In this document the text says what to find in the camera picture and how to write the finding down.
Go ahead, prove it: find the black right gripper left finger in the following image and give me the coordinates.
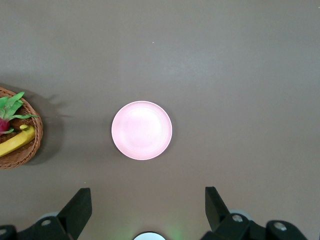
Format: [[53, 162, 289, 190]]
[[0, 187, 93, 240]]

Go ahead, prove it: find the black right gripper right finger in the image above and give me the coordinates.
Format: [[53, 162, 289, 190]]
[[199, 186, 310, 240]]

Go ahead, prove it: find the yellow banana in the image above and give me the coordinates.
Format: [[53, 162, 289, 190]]
[[0, 124, 36, 158]]

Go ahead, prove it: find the brown wicker basket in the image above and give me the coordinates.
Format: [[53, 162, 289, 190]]
[[0, 86, 44, 170]]

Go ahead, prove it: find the pink round plate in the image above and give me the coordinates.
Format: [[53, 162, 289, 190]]
[[111, 100, 173, 161]]

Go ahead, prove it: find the pink dragon fruit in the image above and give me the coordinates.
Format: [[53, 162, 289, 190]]
[[0, 91, 40, 137]]

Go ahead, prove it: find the brown table cover cloth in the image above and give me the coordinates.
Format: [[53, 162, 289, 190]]
[[0, 0, 320, 240]]

